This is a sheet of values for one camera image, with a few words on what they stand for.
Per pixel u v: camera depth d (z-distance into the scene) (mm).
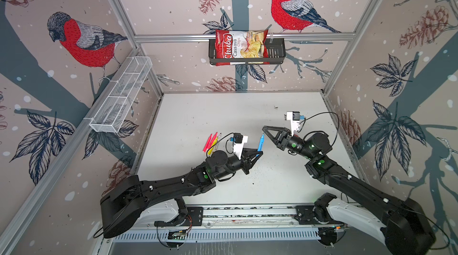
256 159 674
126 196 466
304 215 734
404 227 389
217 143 951
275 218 746
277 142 634
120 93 794
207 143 967
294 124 632
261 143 673
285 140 608
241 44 876
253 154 652
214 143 957
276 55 947
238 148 629
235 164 632
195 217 728
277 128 646
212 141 969
